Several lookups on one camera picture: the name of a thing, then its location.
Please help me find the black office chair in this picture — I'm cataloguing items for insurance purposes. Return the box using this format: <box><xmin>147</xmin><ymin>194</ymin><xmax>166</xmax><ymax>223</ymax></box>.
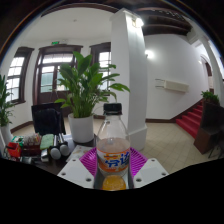
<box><xmin>30</xmin><ymin>101</ymin><xmax>67</xmax><ymax>137</ymax></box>

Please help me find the brown wooden box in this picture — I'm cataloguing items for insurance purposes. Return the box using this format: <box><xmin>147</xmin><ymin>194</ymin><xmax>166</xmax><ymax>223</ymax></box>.
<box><xmin>20</xmin><ymin>132</ymin><xmax>43</xmax><ymax>157</ymax></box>

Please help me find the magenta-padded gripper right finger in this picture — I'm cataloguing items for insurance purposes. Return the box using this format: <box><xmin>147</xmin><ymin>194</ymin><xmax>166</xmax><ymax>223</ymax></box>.
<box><xmin>128</xmin><ymin>147</ymin><xmax>170</xmax><ymax>190</ymax></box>

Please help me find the white printed paper sheet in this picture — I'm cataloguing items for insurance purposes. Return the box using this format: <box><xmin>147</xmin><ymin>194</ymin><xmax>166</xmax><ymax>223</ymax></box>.
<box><xmin>65</xmin><ymin>144</ymin><xmax>93</xmax><ymax>164</ymax></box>

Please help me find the black flat case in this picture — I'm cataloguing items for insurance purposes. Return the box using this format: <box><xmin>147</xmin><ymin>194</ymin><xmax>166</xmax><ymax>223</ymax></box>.
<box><xmin>19</xmin><ymin>155</ymin><xmax>42</xmax><ymax>164</ymax></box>

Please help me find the clear orange drink bottle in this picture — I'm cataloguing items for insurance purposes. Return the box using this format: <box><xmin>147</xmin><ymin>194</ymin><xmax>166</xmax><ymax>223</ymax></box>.
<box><xmin>95</xmin><ymin>102</ymin><xmax>132</xmax><ymax>192</ymax></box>

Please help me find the glowing wall lamp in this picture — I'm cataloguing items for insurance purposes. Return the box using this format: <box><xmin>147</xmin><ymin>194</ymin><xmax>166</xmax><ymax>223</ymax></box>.
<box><xmin>144</xmin><ymin>49</ymin><xmax>155</xmax><ymax>59</ymax></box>

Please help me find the brown framed window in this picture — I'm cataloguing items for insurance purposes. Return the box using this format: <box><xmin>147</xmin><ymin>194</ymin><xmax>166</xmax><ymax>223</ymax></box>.
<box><xmin>89</xmin><ymin>41</ymin><xmax>113</xmax><ymax>93</ymax></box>
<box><xmin>4</xmin><ymin>46</ymin><xmax>35</xmax><ymax>105</ymax></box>

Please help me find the green cloth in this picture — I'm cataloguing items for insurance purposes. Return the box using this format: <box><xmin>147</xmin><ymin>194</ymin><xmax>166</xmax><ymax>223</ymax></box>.
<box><xmin>39</xmin><ymin>133</ymin><xmax>55</xmax><ymax>151</ymax></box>

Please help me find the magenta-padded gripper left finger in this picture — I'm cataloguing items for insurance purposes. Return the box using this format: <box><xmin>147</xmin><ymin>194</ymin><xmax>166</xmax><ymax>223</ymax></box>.
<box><xmin>56</xmin><ymin>147</ymin><xmax>99</xmax><ymax>190</ymax></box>

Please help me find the potted green plant white pot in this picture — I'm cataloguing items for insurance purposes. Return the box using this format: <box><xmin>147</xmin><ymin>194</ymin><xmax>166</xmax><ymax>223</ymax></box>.
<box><xmin>0</xmin><ymin>74</ymin><xmax>16</xmax><ymax>145</ymax></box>
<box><xmin>54</xmin><ymin>50</ymin><xmax>131</xmax><ymax>144</ymax></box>

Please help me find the small green plant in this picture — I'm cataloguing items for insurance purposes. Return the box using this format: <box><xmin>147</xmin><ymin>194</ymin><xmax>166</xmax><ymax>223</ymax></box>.
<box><xmin>200</xmin><ymin>89</ymin><xmax>221</xmax><ymax>106</ymax></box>

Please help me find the red carpeted staircase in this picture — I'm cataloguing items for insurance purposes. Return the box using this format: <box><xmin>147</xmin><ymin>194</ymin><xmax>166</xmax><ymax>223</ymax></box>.
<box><xmin>175</xmin><ymin>99</ymin><xmax>205</xmax><ymax>140</ymax></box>

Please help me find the black microphone with grey head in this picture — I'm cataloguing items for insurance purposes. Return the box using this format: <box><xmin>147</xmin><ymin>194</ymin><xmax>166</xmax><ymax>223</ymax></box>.
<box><xmin>49</xmin><ymin>134</ymin><xmax>63</xmax><ymax>160</ymax></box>
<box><xmin>58</xmin><ymin>132</ymin><xmax>72</xmax><ymax>158</ymax></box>

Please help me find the brown wooden double door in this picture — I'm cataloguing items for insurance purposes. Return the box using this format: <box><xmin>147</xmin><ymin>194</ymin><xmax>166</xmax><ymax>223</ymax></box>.
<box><xmin>32</xmin><ymin>44</ymin><xmax>84</xmax><ymax>106</ymax></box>

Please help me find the white wall heater unit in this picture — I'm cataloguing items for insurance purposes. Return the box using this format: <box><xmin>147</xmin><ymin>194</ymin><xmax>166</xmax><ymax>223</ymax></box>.
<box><xmin>154</xmin><ymin>78</ymin><xmax>190</xmax><ymax>94</ymax></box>

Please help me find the dark wooden cabinet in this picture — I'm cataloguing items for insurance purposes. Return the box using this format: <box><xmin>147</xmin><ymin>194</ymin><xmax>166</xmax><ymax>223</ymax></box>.
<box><xmin>193</xmin><ymin>100</ymin><xmax>224</xmax><ymax>158</ymax></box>

